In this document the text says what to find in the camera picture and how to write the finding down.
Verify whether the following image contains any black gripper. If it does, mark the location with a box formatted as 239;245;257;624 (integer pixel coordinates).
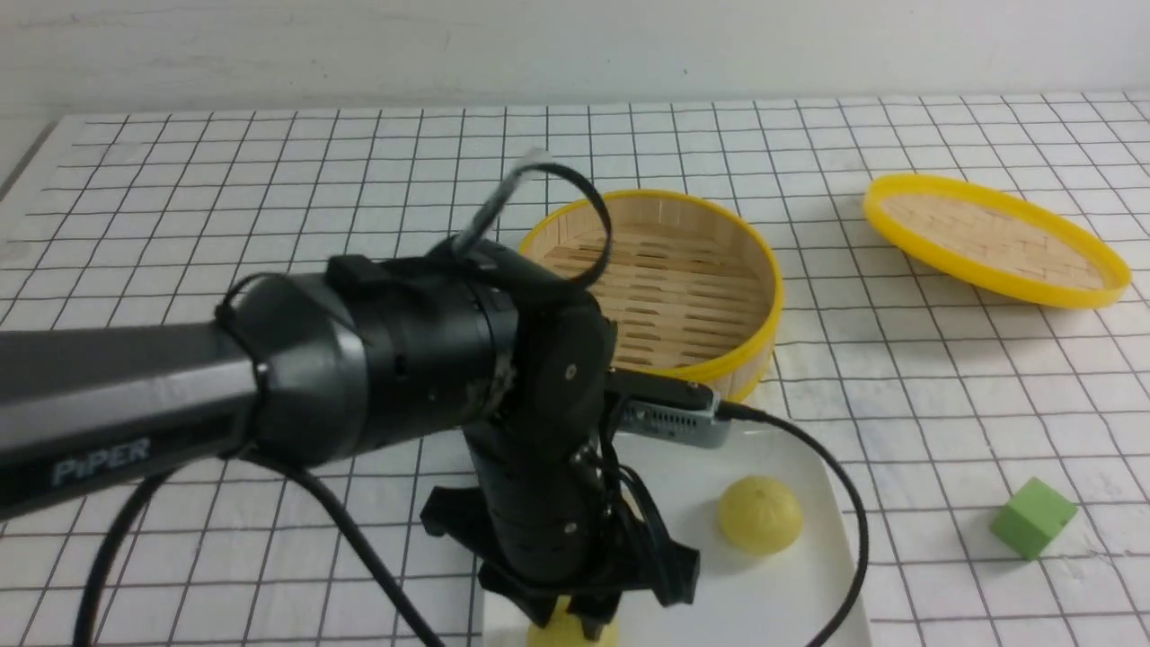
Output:
420;413;702;644

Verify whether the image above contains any yellow steamed bun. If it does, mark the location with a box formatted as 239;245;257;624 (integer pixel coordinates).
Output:
526;596;620;647
716;475;804;556

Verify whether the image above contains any yellow-rimmed bamboo steamer lid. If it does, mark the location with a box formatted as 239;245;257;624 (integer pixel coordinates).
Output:
863;174;1132;310

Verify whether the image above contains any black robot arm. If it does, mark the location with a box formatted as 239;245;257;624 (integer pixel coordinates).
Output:
3;241;708;646

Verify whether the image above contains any white square plate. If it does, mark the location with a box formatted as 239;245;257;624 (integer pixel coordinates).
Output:
615;423;857;646

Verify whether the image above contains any yellow-rimmed bamboo steamer basket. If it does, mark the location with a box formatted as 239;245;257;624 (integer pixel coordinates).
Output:
518;188;783;403

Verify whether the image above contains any white grid-pattern tablecloth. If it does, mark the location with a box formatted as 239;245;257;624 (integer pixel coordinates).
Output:
3;92;1147;646

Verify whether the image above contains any green cube block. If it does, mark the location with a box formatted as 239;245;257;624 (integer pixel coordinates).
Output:
989;476;1079;562

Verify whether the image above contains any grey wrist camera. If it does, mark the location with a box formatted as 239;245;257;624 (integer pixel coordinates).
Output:
605;369;731;449

